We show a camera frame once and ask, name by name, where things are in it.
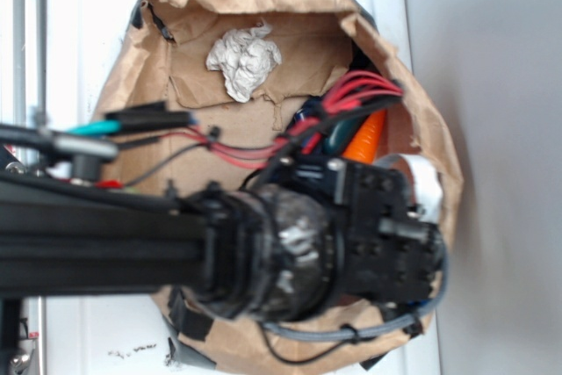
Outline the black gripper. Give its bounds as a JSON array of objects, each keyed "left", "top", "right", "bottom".
[{"left": 280, "top": 155, "right": 445, "bottom": 305}]

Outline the orange toy carrot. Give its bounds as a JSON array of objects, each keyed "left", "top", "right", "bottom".
[{"left": 342, "top": 110, "right": 386, "bottom": 164}]

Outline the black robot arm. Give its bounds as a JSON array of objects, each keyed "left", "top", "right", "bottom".
[{"left": 1, "top": 97, "right": 447, "bottom": 322}]

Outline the dark green toy cucumber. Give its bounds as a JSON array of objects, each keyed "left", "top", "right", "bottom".
[{"left": 322, "top": 117, "right": 365, "bottom": 155}]

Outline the crumpled white paper ball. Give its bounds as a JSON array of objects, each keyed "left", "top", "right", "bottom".
[{"left": 205, "top": 21, "right": 283, "bottom": 103}]

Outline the brown paper bag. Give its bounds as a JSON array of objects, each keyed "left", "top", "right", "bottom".
[{"left": 95, "top": 0, "right": 463, "bottom": 374}]

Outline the white ribbon cable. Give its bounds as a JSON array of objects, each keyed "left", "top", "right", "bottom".
[{"left": 376, "top": 153, "right": 443, "bottom": 222}]

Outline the grey sleeved cable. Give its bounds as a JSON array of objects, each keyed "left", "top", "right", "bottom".
[{"left": 262, "top": 256, "right": 450, "bottom": 343}]

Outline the dark blue rope loop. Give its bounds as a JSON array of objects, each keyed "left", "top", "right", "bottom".
[{"left": 292, "top": 96, "right": 328, "bottom": 130}]

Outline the red wire bundle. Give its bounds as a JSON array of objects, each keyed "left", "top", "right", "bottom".
[{"left": 192, "top": 69, "right": 405, "bottom": 170}]

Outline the aluminium frame rail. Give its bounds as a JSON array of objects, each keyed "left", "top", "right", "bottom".
[{"left": 0, "top": 0, "right": 48, "bottom": 375}]

